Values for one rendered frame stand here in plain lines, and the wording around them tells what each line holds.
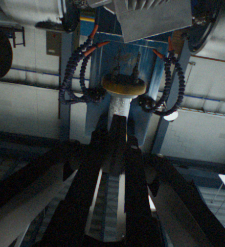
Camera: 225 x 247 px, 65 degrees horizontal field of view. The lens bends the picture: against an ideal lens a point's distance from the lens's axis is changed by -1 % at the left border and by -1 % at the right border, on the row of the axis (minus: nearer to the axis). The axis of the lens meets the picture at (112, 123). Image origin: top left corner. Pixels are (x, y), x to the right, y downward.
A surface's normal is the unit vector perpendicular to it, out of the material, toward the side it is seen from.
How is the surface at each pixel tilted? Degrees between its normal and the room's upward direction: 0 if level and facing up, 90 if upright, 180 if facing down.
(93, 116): 90
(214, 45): 47
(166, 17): 90
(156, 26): 90
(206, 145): 90
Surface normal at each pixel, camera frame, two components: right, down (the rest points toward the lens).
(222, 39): -0.16, 0.87
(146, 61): -0.10, 0.44
